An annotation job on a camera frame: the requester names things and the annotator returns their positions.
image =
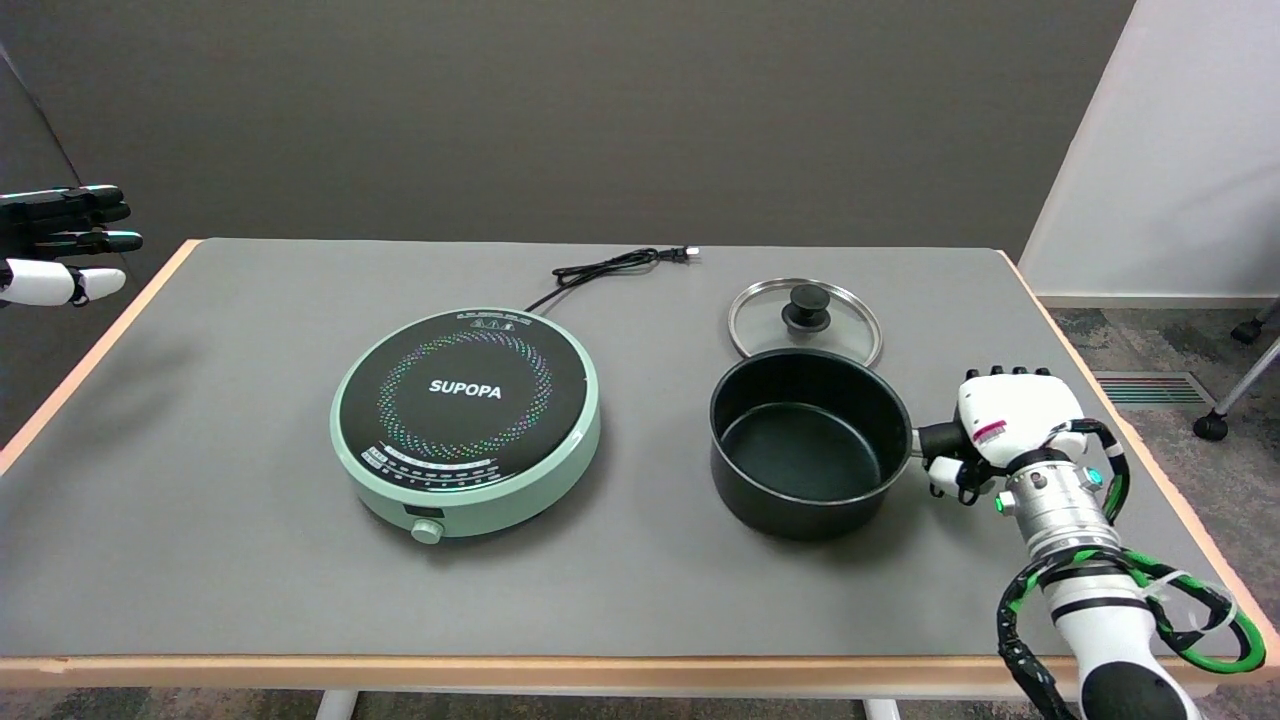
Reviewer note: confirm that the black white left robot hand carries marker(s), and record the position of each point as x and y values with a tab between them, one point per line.
62	243

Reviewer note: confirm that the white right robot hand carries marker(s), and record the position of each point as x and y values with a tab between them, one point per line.
1010	425

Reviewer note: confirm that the black soup pot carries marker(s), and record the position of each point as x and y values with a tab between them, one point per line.
805	445

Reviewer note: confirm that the black caster wheel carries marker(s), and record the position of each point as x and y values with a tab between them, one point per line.
1247	329

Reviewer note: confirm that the green induction cooker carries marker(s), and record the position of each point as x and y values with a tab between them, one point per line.
466	420

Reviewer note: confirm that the floor vent grille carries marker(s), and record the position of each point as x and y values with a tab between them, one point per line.
1156	388

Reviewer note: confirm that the grey chair leg with caster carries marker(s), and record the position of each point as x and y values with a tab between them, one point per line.
1234	395

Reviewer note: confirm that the glass lid with black knob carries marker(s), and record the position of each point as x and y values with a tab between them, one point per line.
806	315

